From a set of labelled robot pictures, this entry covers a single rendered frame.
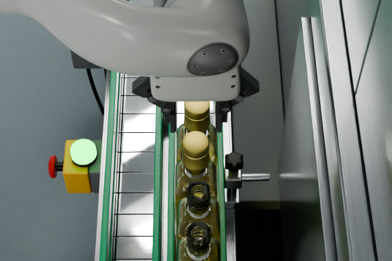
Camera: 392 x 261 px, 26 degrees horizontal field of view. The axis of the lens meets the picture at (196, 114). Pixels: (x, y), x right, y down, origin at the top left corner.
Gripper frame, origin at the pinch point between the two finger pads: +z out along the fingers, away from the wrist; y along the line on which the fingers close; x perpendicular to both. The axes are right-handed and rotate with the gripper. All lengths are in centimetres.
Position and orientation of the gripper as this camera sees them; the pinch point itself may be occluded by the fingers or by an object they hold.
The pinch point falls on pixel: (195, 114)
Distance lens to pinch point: 101.5
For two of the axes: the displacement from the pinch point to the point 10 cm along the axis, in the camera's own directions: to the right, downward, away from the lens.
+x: 0.1, 8.2, -5.7
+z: 0.0, 5.7, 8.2
